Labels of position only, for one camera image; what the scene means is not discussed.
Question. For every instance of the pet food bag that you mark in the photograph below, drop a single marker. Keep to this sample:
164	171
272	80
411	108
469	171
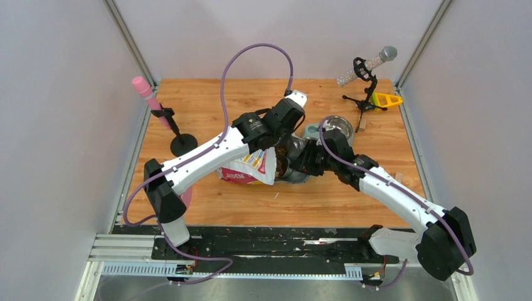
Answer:
260	167

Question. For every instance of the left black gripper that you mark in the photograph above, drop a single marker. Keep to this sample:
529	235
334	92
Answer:
291	132

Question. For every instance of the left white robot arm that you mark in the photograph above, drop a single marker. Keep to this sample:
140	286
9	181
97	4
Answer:
247	134

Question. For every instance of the glitter silver microphone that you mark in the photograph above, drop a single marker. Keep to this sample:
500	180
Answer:
388	53

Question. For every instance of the black tripod mic stand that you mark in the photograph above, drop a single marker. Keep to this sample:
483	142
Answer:
368	91

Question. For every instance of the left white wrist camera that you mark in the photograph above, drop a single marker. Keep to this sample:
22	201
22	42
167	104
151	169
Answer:
298	97

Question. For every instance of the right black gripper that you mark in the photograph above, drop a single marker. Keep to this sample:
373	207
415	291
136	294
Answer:
303	163

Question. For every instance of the grey double pet feeder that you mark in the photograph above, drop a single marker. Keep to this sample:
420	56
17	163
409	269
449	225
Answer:
295	145

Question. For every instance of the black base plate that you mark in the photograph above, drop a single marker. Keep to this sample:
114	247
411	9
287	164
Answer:
269	250

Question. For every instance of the pink microphone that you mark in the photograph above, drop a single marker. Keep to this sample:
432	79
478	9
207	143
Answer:
145	91

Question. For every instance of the rear steel bowl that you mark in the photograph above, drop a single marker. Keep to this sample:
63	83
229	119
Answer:
338	122

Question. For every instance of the wooden wedge block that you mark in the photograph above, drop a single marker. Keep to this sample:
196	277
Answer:
362	125

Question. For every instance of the metal scoop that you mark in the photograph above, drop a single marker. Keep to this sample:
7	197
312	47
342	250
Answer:
284	169

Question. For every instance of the yellow plastic triangle toy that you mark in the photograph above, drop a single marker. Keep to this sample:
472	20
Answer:
383	101

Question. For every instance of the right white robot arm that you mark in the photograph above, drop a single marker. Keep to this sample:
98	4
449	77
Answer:
441	240

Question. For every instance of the pink block holder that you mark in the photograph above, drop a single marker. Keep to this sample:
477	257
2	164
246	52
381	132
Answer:
186	197

